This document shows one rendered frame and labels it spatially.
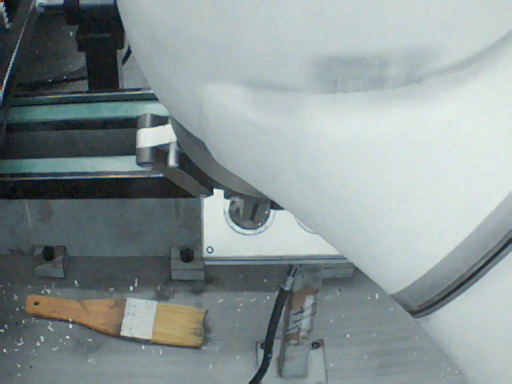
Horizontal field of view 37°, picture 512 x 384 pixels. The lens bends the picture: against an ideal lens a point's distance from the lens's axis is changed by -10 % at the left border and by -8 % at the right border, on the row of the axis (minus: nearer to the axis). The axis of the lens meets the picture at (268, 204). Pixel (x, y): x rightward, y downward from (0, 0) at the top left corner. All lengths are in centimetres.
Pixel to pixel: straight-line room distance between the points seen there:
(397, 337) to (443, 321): 68
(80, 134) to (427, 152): 79
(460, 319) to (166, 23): 9
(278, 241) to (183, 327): 27
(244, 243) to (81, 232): 33
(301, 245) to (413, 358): 29
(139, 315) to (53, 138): 23
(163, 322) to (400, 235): 69
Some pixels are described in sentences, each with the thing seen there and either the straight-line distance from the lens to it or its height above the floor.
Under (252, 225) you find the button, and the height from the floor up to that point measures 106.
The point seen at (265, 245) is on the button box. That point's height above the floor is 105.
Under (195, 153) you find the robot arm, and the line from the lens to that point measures 29.
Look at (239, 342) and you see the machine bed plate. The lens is 84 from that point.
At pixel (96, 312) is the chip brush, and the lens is 87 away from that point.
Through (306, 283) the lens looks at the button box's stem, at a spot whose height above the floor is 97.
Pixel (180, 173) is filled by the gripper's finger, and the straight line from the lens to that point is 41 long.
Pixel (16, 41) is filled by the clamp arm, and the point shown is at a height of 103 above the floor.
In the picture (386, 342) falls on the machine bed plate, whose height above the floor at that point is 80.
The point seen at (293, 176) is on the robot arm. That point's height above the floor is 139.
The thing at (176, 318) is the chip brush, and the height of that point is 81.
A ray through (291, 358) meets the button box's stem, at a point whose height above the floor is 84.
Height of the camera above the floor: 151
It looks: 47 degrees down
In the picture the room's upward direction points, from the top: 4 degrees clockwise
